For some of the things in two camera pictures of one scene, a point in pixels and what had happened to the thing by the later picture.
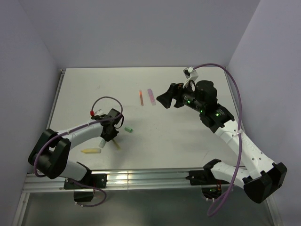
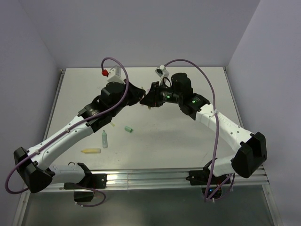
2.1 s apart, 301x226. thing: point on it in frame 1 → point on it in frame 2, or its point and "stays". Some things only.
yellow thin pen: x=116 y=144 → x=148 y=107
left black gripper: x=108 y=138 → x=136 y=94
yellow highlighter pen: x=91 y=150 stays
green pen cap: x=128 y=129 stays
